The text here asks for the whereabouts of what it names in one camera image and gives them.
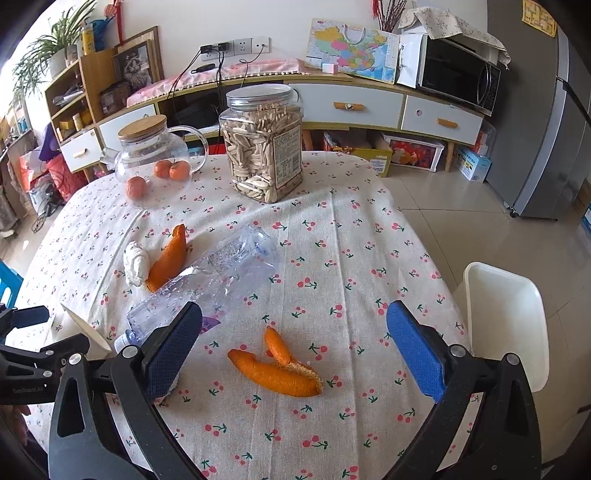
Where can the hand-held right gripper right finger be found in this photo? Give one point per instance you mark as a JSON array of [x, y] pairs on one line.
[[413, 350]]

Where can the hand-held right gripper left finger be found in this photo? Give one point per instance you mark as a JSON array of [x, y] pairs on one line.
[[178, 341]]

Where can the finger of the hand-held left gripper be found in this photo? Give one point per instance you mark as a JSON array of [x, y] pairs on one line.
[[30, 315], [64, 350]]

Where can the white paper cup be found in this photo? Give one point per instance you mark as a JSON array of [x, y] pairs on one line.
[[87, 332]]

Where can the crushed clear plastic bottle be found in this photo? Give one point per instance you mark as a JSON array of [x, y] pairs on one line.
[[221, 267]]

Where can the white plastic bin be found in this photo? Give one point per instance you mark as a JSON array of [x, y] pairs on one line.
[[503, 314]]

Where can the small orange peel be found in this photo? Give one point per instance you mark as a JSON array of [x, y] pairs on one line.
[[277, 346]]

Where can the large orange peel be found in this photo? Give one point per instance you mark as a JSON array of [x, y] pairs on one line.
[[277, 379]]

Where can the person's left hand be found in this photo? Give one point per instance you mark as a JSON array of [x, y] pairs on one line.
[[18, 413]]

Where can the blue stool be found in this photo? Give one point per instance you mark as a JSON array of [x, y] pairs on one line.
[[10, 284]]

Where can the long curved orange peel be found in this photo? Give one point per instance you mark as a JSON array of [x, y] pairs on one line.
[[166, 263]]

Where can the white tissue wad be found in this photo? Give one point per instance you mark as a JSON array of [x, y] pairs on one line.
[[137, 265]]

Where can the cherry print tablecloth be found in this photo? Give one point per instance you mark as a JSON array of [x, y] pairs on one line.
[[323, 258]]

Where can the red bag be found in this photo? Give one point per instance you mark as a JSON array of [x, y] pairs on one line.
[[67, 177]]

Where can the white orange bag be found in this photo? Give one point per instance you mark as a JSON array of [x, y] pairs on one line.
[[32, 170]]

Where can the orange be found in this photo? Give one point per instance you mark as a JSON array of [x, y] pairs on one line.
[[136, 188], [179, 170], [162, 169]]

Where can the small white drawer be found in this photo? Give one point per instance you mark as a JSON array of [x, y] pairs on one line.
[[81, 151]]

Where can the purple cloth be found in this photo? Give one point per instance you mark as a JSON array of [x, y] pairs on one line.
[[49, 141]]

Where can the blue white box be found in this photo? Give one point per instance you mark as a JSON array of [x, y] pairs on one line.
[[473, 165]]

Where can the glass teapot with bamboo lid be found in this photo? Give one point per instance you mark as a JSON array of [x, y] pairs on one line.
[[152, 147]]

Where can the yellow blue cardboard box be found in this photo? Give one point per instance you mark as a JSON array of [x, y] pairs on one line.
[[369, 159]]

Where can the white plastic storage box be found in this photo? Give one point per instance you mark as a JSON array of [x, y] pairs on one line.
[[415, 152]]

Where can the clear jar of sunflower seeds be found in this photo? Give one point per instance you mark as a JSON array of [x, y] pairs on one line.
[[258, 152]]

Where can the slanted white drawer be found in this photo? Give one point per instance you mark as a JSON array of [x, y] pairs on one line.
[[122, 127]]

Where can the orange white box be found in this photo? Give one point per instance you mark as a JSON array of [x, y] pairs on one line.
[[485, 138]]

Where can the brown cardboard box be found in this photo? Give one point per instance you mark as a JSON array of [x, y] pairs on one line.
[[582, 198]]

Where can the white drawer with round hole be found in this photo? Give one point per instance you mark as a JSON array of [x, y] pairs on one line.
[[443, 121]]

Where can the brown jar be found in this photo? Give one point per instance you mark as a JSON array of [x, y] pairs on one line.
[[114, 98]]

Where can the wooden shelf unit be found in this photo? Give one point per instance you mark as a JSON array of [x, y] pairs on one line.
[[94, 74]]

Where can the grey refrigerator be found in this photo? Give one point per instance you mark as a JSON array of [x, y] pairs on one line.
[[554, 138]]

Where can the wide white drawer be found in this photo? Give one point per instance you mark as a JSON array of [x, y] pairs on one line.
[[323, 108]]

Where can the green potted plant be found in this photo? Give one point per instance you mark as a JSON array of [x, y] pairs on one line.
[[51, 46]]

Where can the wooden white TV cabinet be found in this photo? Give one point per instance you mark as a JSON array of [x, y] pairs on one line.
[[277, 87]]

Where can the framed cat picture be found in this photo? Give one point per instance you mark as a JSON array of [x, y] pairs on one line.
[[138, 62]]

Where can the black microwave oven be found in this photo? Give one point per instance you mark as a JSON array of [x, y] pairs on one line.
[[452, 74]]

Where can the yellow bottle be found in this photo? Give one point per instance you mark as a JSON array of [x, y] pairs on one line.
[[87, 39]]

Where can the pink runner cloth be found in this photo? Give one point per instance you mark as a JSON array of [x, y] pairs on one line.
[[258, 69]]

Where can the blue watering can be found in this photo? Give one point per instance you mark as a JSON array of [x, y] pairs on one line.
[[104, 34]]

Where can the small white box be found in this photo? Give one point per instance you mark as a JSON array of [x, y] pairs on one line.
[[330, 69]]

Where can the map print bag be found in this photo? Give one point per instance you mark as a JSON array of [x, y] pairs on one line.
[[351, 46]]

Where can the long red hanging decoration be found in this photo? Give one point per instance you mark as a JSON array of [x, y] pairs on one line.
[[113, 9]]

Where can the floral cover cloth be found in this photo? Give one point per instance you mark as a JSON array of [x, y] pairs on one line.
[[438, 21]]

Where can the dry twigs bunch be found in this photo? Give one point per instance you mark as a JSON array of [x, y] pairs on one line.
[[392, 14]]

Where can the red knot and fan decoration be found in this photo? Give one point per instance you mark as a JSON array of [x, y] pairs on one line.
[[376, 5]]

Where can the yellow paper sheet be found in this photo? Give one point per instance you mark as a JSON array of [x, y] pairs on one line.
[[538, 16]]

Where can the white wall power outlet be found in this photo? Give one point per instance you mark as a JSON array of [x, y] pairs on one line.
[[249, 46]]

